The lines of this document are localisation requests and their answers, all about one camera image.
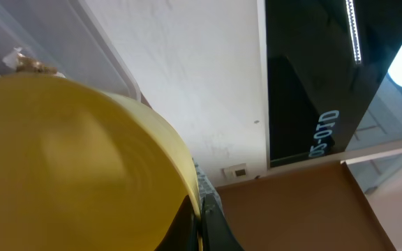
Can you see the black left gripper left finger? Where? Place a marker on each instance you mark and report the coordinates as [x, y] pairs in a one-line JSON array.
[[182, 234]]

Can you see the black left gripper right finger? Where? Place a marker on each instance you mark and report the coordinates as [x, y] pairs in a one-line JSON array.
[[216, 234]]

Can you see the yellow plastic bowl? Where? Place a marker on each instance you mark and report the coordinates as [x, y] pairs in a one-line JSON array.
[[85, 170]]

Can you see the grey plastic dishwasher rack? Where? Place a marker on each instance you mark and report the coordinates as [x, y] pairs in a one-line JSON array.
[[205, 187]]

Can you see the clear plastic waste bin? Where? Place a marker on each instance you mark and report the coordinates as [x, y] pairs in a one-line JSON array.
[[63, 34]]

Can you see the dark glass window panel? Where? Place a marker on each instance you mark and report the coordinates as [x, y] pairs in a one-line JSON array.
[[325, 61]]

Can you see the white wall socket plate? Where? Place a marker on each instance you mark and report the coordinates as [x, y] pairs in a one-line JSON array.
[[235, 171]]

